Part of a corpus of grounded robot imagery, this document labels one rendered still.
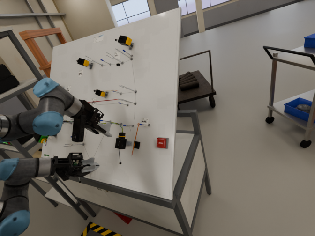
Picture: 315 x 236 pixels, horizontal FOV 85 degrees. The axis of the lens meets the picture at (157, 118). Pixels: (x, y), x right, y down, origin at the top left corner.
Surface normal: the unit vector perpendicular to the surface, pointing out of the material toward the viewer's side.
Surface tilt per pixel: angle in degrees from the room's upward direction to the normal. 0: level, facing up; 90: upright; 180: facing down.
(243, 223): 0
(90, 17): 90
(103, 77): 49
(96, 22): 90
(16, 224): 90
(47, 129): 112
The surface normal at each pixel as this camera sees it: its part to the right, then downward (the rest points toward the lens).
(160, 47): -0.47, -0.10
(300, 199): -0.27, -0.81
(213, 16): 0.04, 0.53
